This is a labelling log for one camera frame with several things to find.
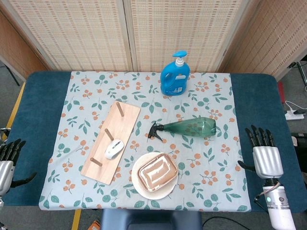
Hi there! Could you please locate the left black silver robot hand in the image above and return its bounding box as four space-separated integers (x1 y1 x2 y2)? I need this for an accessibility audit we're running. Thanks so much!
0 138 38 196

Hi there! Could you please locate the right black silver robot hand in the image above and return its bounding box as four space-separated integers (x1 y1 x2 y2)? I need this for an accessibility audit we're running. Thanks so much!
237 125 284 180

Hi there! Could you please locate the green spray bottle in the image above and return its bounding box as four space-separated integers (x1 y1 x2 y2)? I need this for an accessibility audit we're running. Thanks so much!
148 116 217 142

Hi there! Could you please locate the blue robot base seat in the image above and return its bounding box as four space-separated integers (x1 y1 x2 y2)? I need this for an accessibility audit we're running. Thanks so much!
100 208 203 230

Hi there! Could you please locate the blue detergent pump bottle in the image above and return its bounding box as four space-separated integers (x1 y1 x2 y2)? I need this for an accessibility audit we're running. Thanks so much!
160 50 191 96

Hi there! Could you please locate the black equipment box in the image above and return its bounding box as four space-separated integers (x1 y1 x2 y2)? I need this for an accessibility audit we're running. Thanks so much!
291 133 307 168

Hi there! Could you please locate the white power strip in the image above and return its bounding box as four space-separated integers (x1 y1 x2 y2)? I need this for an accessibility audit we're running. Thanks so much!
284 110 305 121

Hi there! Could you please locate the dark blue padded table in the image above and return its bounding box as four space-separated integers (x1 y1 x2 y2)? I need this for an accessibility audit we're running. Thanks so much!
2 70 305 213

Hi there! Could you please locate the metal stand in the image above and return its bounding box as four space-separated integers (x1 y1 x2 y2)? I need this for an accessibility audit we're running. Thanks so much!
288 61 307 92

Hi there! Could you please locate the black stand leg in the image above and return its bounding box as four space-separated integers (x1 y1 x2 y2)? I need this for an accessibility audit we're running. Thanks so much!
0 62 21 86

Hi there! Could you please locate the white computer mouse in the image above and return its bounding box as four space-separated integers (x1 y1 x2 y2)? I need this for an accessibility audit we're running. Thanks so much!
104 139 125 160

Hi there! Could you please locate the brown lidded food container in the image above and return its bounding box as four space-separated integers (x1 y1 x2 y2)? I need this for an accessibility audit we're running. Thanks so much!
137 154 179 192

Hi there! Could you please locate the floral leaf print tablecloth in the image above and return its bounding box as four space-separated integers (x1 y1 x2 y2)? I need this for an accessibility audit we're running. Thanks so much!
38 70 252 213

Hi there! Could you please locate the white paper plate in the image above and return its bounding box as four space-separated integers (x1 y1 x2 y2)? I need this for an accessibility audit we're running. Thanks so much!
131 151 179 200

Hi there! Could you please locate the wooden peg board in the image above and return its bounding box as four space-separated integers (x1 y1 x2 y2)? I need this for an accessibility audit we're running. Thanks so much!
80 100 142 185

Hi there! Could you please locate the bamboo folding screen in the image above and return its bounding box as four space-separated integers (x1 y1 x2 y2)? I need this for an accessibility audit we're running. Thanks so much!
0 0 307 81

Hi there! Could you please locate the white power cable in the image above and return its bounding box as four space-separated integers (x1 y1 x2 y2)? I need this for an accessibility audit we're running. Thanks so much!
284 100 301 113

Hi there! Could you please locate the black floor cable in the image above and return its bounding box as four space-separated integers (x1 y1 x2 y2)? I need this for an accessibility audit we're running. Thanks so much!
202 215 251 230

